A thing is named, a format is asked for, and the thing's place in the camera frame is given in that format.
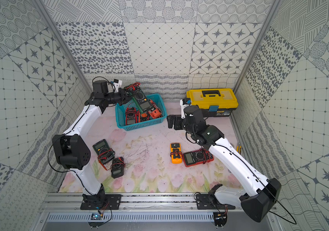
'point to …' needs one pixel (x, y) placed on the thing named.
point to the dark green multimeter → (139, 97)
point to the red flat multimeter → (196, 157)
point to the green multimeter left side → (104, 152)
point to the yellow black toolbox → (217, 103)
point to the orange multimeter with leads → (156, 112)
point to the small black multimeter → (117, 167)
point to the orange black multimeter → (144, 117)
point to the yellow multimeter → (176, 153)
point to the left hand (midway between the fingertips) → (134, 92)
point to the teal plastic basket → (159, 99)
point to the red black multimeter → (132, 116)
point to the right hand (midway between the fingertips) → (176, 118)
